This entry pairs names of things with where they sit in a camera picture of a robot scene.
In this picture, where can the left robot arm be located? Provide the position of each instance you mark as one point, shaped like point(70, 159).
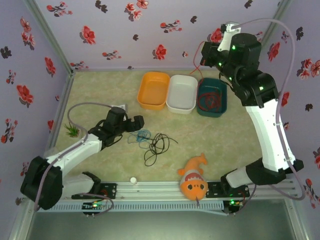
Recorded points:
point(75, 150)

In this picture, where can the white plastic bin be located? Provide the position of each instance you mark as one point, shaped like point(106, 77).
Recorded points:
point(182, 93)

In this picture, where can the long aluminium wall rail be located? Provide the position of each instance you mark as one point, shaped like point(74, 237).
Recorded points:
point(125, 70)

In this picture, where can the orange fish plush toy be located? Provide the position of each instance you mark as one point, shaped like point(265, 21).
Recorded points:
point(192, 185)

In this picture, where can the small green plant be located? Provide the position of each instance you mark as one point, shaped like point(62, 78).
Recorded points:
point(72, 130)

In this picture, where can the orange plastic bin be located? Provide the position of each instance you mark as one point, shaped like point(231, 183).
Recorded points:
point(152, 87)

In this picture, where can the small white cap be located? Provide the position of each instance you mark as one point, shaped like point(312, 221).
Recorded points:
point(133, 180)

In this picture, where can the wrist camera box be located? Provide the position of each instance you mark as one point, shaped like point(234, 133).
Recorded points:
point(121, 107)
point(227, 37)

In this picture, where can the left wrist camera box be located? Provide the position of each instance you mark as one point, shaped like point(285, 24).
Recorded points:
point(121, 107)

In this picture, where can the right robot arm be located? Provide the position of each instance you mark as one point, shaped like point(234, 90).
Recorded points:
point(270, 140)

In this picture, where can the teal plastic bin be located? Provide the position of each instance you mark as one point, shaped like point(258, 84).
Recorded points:
point(212, 86)

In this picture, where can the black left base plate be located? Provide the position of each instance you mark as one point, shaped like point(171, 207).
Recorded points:
point(110, 191)

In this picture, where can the wide aluminium base rail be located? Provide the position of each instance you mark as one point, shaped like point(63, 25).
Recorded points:
point(155, 191)

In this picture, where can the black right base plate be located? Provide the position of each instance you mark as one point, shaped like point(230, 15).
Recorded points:
point(215, 191)

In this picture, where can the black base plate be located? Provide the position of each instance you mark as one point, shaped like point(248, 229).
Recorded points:
point(110, 191)
point(215, 191)

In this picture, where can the aluminium corner post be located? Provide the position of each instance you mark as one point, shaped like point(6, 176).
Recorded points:
point(50, 37)
point(271, 25)

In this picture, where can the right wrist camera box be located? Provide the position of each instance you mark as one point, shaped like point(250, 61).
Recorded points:
point(227, 37)

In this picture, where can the small circuit board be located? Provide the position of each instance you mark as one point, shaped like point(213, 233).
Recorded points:
point(233, 203)
point(93, 206)

